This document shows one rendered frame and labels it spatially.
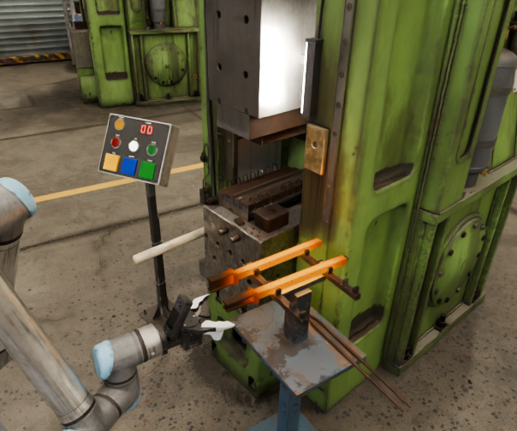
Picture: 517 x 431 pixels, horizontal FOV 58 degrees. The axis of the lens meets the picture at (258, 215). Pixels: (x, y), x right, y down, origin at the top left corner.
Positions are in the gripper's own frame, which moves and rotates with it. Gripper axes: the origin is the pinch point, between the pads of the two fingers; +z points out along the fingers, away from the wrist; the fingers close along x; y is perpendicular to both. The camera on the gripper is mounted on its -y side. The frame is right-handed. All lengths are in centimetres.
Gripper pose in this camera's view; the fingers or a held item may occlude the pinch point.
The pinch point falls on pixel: (222, 307)
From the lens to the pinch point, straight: 139.1
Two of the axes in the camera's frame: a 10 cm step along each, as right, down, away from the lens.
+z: 8.4, -2.5, 4.8
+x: 5.4, 4.3, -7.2
